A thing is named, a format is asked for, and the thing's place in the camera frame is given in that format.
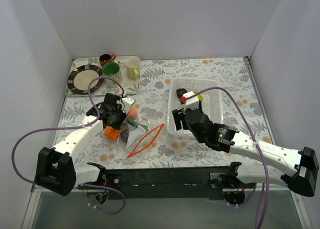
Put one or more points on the fake orange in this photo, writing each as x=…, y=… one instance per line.
x=111, y=134

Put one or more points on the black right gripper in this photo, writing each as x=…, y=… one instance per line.
x=180, y=114

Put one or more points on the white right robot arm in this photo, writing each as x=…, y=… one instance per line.
x=295, y=169

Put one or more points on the fake green cucumber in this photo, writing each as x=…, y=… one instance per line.
x=136, y=124

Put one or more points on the pale yellow mug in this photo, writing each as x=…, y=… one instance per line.
x=133, y=66

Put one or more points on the fake red peach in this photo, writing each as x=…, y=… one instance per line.
x=133, y=113

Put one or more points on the small brown orange cup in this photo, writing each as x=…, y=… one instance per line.
x=106, y=58

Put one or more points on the floral tablecloth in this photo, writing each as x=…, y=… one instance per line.
x=240, y=104

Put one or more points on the brown striped plate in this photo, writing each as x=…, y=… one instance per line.
x=78, y=80

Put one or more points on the floral serving tray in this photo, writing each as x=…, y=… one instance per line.
x=131, y=86

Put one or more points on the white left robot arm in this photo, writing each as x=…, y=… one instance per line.
x=56, y=170

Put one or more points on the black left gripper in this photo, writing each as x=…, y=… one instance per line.
x=116, y=118

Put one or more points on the white plastic basket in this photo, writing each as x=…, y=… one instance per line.
x=211, y=102

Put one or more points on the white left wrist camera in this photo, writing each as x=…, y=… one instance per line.
x=126, y=104

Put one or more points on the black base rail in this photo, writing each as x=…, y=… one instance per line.
x=172, y=182

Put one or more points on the green floral mug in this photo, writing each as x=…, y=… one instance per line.
x=112, y=70

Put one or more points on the clear zip top bag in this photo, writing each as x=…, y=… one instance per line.
x=139, y=139

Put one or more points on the fake dark purple plum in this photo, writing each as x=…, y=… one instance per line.
x=180, y=92

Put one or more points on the fake green lime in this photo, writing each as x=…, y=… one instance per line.
x=200, y=97

